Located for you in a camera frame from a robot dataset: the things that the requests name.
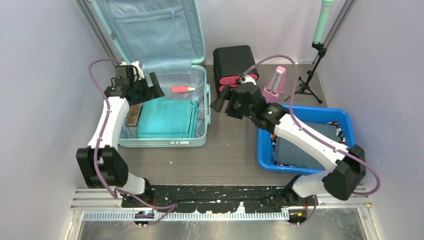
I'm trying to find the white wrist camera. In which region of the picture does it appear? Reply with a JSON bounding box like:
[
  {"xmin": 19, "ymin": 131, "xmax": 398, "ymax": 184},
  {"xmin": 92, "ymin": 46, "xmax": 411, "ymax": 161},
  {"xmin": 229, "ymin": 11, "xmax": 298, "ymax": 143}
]
[
  {"xmin": 120, "ymin": 61, "xmax": 145, "ymax": 81},
  {"xmin": 236, "ymin": 74, "xmax": 257, "ymax": 85}
]

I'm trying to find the orange black camouflage garment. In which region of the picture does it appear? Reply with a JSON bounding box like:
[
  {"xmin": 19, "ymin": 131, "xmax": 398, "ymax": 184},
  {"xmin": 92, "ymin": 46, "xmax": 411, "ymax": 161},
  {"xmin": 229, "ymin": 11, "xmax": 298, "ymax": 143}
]
[{"xmin": 270, "ymin": 121, "xmax": 347, "ymax": 167}]

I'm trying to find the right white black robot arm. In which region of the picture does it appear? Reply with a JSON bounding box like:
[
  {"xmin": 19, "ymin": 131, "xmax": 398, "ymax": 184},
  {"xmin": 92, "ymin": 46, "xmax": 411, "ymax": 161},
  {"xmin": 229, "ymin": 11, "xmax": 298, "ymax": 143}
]
[{"xmin": 210, "ymin": 82, "xmax": 366, "ymax": 205}]

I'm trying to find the blue plastic tub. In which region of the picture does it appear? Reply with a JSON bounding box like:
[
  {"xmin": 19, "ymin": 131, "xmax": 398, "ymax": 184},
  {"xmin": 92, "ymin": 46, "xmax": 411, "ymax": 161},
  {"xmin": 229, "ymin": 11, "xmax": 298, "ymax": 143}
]
[{"xmin": 257, "ymin": 105, "xmax": 356, "ymax": 175}]

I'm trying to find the light blue hard-shell suitcase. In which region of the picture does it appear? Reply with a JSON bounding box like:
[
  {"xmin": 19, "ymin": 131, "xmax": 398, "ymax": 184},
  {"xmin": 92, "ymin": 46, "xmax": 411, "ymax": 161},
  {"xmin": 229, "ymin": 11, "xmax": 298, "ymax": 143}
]
[{"xmin": 91, "ymin": 0, "xmax": 211, "ymax": 148}]

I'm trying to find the black and pink drawer box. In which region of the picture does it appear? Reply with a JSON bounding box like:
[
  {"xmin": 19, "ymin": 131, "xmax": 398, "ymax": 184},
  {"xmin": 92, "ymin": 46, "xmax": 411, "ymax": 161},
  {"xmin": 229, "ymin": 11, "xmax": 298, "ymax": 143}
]
[{"xmin": 212, "ymin": 45, "xmax": 256, "ymax": 95}]

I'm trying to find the grey cloth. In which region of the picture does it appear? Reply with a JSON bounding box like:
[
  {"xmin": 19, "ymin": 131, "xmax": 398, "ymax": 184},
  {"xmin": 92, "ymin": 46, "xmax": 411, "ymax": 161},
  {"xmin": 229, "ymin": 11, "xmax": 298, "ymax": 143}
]
[{"xmin": 274, "ymin": 121, "xmax": 342, "ymax": 171}]

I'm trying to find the aluminium rail frame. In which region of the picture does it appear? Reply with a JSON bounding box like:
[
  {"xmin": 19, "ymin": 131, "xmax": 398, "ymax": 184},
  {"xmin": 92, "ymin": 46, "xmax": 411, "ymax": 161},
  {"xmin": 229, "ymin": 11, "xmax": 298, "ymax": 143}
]
[{"xmin": 71, "ymin": 185, "xmax": 372, "ymax": 224}]

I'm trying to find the pink metronome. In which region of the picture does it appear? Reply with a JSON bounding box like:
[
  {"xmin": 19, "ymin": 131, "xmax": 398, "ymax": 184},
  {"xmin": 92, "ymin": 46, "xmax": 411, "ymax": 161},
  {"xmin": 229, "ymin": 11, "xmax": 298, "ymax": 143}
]
[{"xmin": 262, "ymin": 66, "xmax": 287, "ymax": 103}]

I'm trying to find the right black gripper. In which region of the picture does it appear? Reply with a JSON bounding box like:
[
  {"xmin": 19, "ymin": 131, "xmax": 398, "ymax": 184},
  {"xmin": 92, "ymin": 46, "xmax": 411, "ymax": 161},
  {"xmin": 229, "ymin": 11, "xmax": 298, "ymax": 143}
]
[{"xmin": 210, "ymin": 84, "xmax": 255, "ymax": 120}]

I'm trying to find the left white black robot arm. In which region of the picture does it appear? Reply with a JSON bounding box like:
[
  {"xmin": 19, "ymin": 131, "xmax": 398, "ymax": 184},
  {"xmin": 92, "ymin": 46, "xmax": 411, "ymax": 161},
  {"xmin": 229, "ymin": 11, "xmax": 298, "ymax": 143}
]
[{"xmin": 76, "ymin": 61, "xmax": 165, "ymax": 207}]

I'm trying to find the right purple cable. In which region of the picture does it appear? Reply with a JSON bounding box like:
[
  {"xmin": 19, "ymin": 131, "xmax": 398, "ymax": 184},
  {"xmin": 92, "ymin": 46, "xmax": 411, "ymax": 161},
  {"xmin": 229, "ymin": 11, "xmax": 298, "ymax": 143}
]
[{"xmin": 243, "ymin": 54, "xmax": 382, "ymax": 227}]

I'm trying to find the teal cloth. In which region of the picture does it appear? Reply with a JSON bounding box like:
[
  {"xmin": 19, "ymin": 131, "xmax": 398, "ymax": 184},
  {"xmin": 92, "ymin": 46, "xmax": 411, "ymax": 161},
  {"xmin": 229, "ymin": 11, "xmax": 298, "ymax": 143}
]
[{"xmin": 137, "ymin": 98, "xmax": 198, "ymax": 139}]

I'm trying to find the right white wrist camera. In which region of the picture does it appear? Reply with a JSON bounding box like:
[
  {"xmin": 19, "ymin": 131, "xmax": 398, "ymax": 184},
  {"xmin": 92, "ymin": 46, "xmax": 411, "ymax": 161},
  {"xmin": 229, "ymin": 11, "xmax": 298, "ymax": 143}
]
[{"xmin": 236, "ymin": 74, "xmax": 257, "ymax": 85}]

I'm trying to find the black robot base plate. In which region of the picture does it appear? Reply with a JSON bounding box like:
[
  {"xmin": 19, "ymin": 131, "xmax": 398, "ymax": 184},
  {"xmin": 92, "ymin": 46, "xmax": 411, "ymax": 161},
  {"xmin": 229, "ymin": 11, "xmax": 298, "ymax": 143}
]
[{"xmin": 113, "ymin": 185, "xmax": 318, "ymax": 214}]

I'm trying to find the pink tube bottle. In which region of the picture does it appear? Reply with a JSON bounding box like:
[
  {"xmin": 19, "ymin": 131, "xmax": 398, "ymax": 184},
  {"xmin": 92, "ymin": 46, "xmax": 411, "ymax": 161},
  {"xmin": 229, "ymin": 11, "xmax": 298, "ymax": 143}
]
[{"xmin": 171, "ymin": 86, "xmax": 196, "ymax": 93}]

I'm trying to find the black tripod stand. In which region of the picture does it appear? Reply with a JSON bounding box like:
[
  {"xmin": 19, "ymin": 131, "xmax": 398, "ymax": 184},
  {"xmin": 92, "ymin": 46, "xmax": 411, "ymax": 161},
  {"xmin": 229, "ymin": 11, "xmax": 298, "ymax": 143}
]
[{"xmin": 294, "ymin": 42, "xmax": 327, "ymax": 104}]

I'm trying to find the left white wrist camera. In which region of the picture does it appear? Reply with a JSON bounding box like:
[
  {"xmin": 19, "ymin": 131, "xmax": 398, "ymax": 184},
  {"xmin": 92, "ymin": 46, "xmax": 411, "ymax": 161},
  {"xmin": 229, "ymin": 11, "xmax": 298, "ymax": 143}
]
[{"xmin": 120, "ymin": 61, "xmax": 145, "ymax": 81}]

